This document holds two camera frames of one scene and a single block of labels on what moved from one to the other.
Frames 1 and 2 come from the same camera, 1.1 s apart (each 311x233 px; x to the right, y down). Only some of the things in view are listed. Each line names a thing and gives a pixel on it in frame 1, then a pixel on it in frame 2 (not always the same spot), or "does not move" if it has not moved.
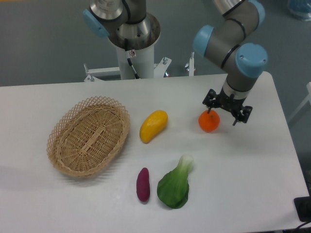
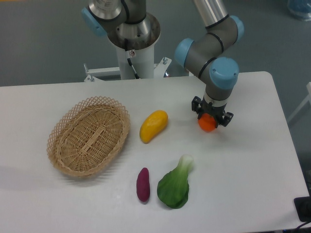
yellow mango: [152, 125] does not move
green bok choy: [173, 188] does not move
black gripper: [223, 100] -> [199, 106]
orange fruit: [209, 122] does not move
